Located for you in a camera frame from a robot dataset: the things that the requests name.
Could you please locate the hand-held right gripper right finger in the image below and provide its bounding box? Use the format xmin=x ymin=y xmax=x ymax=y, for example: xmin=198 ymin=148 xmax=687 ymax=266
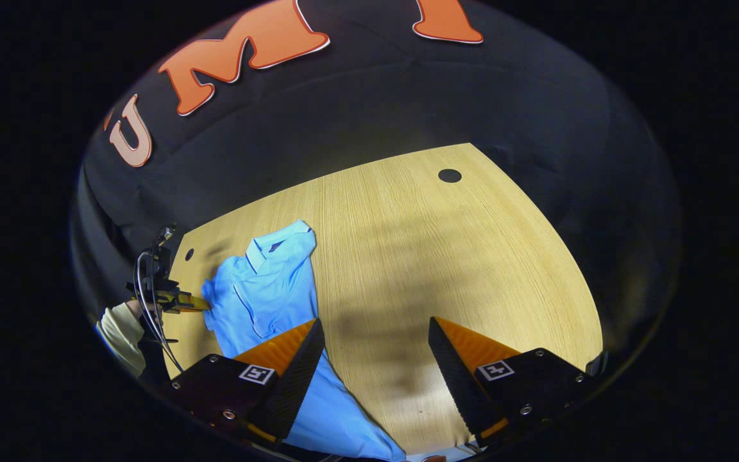
xmin=427 ymin=316 xmax=596 ymax=449

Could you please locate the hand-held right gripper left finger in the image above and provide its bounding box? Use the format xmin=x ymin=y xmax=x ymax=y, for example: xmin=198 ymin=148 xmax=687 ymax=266
xmin=169 ymin=318 xmax=327 ymax=445

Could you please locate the light blue T-shirt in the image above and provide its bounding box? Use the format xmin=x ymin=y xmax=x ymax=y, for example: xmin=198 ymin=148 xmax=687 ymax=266
xmin=201 ymin=220 xmax=409 ymax=461

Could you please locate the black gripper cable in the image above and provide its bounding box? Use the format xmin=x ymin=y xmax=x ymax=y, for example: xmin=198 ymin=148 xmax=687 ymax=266
xmin=135 ymin=250 xmax=185 ymax=374

